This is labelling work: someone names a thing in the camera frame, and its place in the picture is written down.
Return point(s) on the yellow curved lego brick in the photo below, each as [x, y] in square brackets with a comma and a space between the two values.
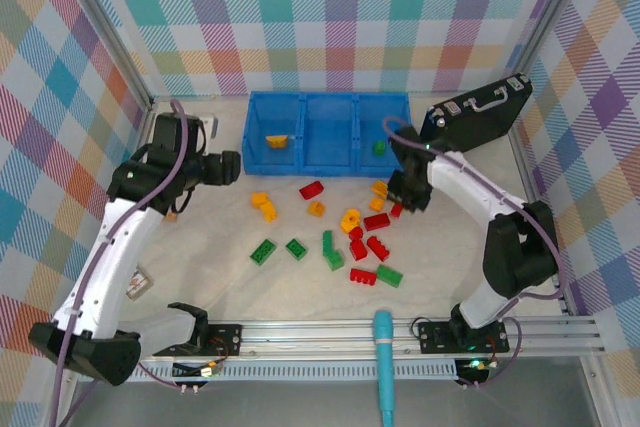
[276, 140]

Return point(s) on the aluminium frame post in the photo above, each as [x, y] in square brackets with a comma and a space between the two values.
[552, 7]
[112, 27]

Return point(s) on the small tan wooden block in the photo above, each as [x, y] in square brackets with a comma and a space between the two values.
[173, 217]

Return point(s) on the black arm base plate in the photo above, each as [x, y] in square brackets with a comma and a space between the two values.
[227, 339]
[435, 337]

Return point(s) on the small green rounded lego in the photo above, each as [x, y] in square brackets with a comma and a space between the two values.
[378, 147]

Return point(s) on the yellow round lego brick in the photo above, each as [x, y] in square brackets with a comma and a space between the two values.
[351, 219]

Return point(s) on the aluminium mounting rail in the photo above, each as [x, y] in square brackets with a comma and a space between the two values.
[320, 339]

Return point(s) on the small red lego brick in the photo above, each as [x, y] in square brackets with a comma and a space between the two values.
[356, 233]
[396, 210]

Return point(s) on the gold connector plug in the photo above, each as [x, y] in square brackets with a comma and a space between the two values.
[210, 370]

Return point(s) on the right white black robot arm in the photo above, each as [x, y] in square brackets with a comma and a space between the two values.
[475, 187]

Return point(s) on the green lego plate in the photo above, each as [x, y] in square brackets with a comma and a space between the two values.
[296, 248]
[263, 251]

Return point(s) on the blue three-compartment bin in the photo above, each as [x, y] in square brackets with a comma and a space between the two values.
[325, 122]

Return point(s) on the green lit circuit board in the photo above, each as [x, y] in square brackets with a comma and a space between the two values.
[475, 364]

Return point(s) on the green lego brick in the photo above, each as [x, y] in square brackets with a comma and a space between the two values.
[389, 275]
[328, 242]
[334, 261]

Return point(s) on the small printed card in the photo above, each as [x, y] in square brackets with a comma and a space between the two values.
[140, 284]

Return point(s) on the teal marker pen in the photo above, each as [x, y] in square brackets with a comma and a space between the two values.
[384, 367]

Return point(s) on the black briefcase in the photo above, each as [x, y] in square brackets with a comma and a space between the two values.
[480, 122]

